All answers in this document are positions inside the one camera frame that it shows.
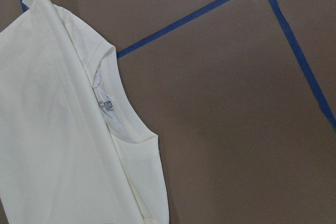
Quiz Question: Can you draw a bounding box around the cream long-sleeve cat shirt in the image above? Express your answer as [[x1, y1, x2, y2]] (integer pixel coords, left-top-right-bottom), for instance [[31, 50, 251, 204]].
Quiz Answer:
[[1, 0, 169, 223]]

